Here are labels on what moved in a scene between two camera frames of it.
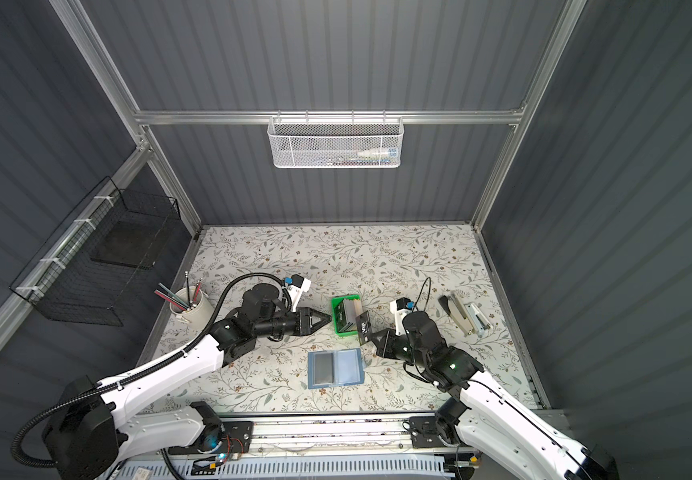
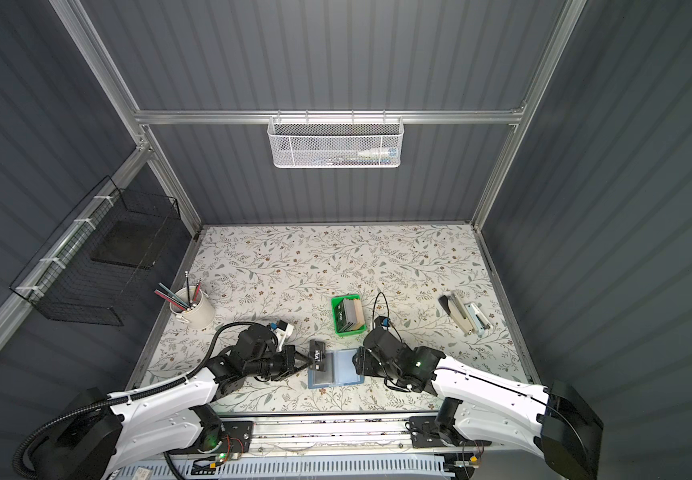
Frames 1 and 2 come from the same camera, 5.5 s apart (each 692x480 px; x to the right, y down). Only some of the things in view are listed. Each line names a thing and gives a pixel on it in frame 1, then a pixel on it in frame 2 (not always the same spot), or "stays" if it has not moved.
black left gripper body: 286,323 to 276,364
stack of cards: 346,313 stays
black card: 363,322 to 317,352
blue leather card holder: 334,368 stays
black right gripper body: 399,346 to 369,365
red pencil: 199,285 stays
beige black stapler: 454,307 stays
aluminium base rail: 341,434 stays
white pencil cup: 191,306 stays
